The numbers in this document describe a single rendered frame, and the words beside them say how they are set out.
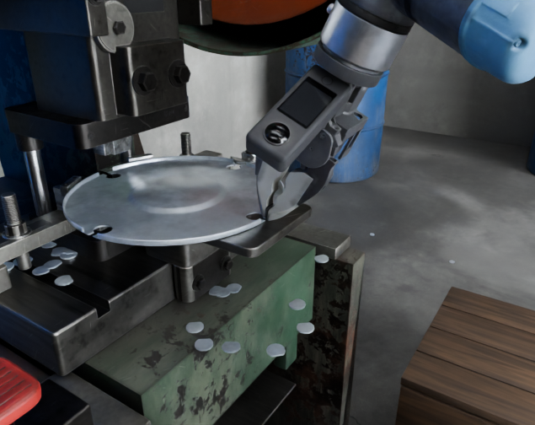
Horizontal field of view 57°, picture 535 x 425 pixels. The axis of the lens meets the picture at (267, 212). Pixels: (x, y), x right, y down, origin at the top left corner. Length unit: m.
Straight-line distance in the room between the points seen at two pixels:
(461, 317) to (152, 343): 0.79
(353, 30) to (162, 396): 0.43
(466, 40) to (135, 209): 0.42
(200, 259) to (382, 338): 1.10
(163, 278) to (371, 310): 1.22
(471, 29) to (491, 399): 0.77
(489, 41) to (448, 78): 3.51
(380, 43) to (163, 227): 0.31
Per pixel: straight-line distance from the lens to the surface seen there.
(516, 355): 1.18
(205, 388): 0.68
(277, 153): 0.45
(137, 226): 0.60
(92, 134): 0.64
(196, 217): 0.61
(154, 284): 0.66
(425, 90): 3.97
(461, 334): 1.18
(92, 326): 0.61
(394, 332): 1.72
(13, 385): 0.45
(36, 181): 0.76
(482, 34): 0.41
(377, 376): 1.56
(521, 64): 0.41
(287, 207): 0.57
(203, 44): 1.00
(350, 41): 0.48
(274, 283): 0.73
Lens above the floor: 1.04
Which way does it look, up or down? 25 degrees down
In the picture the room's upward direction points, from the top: straight up
